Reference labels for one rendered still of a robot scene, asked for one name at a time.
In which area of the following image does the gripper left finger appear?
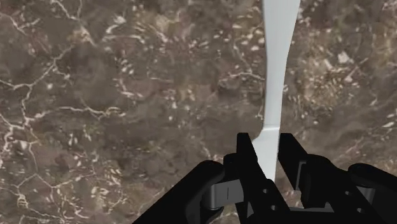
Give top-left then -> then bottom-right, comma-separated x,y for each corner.
132,132 -> 291,224

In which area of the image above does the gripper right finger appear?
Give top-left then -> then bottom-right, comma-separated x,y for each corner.
277,132 -> 397,224

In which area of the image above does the white utensil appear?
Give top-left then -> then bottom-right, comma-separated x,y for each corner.
251,0 -> 302,182

